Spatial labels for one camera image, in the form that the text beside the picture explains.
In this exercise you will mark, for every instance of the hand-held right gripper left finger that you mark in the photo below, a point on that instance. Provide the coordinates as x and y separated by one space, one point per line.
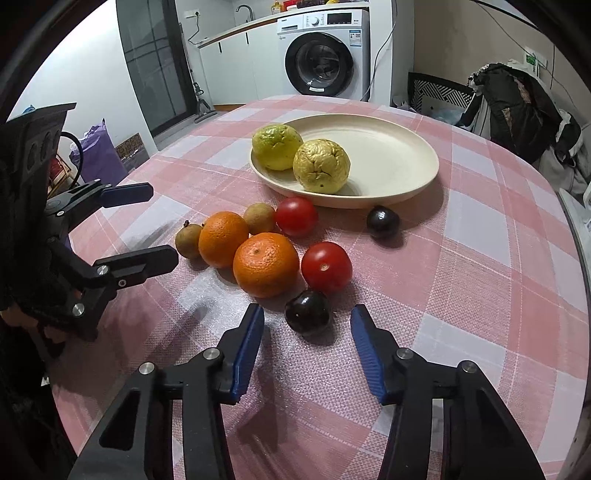
247 355

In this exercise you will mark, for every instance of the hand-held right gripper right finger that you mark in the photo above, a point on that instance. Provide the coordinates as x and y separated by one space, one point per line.
367 355

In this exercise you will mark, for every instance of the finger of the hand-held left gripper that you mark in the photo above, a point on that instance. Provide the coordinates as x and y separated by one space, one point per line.
124 194
147 261

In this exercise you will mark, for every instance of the brown longan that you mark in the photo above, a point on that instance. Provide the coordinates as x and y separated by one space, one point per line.
259 218
188 240

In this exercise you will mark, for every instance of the dark purple plum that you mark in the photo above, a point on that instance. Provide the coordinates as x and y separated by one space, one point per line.
307 311
383 221

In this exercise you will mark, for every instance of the small orange mandarin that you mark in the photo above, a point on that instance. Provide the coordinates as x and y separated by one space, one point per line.
222 239

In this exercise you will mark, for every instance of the large orange mandarin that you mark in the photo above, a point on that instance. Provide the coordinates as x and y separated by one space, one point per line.
265 264

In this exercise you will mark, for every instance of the red tomato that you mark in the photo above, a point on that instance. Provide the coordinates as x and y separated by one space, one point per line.
326 267
296 216

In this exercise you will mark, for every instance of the cream oval plate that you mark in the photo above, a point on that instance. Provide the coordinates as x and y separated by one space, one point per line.
392 157

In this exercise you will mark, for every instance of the red wooden crate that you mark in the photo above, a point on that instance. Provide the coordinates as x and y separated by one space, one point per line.
57 173

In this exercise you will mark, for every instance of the purple plastic bag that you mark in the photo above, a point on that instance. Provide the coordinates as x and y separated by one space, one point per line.
99 157

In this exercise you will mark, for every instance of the patterned cardboard box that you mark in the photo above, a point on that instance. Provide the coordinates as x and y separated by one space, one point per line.
131 147

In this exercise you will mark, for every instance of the upright floor cleaner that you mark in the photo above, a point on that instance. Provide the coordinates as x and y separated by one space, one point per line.
201 104

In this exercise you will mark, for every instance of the pink checked tablecloth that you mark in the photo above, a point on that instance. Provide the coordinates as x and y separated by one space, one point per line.
461 277

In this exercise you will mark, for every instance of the dark glass door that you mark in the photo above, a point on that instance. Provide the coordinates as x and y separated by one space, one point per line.
157 69

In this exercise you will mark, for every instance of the yellow-green citrus fruit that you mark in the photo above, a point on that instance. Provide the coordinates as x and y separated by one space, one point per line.
274 147

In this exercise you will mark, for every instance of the white base cabinet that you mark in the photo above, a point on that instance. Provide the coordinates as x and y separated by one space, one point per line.
240 69

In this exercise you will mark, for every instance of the wrinkled yellow guava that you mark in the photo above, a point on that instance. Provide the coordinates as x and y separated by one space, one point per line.
321 166

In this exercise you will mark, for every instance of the white countertop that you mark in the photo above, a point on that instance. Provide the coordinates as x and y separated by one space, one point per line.
240 28

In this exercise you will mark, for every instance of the metal faucet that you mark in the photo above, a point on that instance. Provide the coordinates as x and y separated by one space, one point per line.
244 10

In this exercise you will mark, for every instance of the white washing machine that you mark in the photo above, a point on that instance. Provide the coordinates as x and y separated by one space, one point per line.
323 64

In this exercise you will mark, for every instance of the yellow bottle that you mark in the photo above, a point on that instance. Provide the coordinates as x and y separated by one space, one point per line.
276 7

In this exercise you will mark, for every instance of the black patterned box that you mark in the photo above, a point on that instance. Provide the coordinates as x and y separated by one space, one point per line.
443 94

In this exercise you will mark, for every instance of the pile of dark clothes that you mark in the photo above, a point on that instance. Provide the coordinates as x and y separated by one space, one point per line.
517 106

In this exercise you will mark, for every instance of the white wall socket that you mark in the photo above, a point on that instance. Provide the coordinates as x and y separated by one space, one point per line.
191 14

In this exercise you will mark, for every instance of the green labelled wall socket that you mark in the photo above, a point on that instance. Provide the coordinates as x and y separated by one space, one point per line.
534 60

